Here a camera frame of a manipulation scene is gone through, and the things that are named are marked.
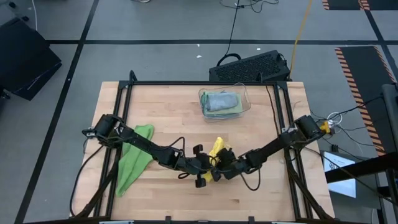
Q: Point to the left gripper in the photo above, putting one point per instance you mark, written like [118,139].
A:
[196,163]

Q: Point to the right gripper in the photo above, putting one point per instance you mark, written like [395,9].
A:
[234,168]

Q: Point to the yellow microfiber towel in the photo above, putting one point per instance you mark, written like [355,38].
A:
[217,145]

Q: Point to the pale green microfiber towel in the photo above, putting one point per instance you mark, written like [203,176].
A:
[237,108]

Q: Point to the plain grey microfiber towel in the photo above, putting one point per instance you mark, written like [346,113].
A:
[220,101]

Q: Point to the bright green microfiber towel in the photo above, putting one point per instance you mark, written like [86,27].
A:
[135,158]

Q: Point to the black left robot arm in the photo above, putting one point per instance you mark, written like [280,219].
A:
[143,144]

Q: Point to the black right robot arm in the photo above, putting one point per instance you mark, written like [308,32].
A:
[273,144]

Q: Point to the clear plastic bin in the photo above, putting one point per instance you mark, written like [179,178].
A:
[247,102]

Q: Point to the black perforated computer case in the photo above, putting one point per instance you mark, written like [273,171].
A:
[248,65]

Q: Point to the small yellow connector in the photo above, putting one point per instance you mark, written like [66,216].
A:
[325,127]

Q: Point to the white printed sheet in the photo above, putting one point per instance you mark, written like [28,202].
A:
[342,186]

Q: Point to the black metal beam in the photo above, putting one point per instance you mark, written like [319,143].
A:
[367,168]

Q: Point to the black hazard-striped floor mat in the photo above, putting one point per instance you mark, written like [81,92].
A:
[342,3]
[363,77]

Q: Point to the person's shoe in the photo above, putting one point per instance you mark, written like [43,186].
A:
[141,1]

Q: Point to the large black equipment case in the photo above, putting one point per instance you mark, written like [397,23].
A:
[25,62]

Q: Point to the black metal table frame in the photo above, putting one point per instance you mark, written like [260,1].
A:
[161,83]

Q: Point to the grey metal post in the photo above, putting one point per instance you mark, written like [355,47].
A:
[391,112]

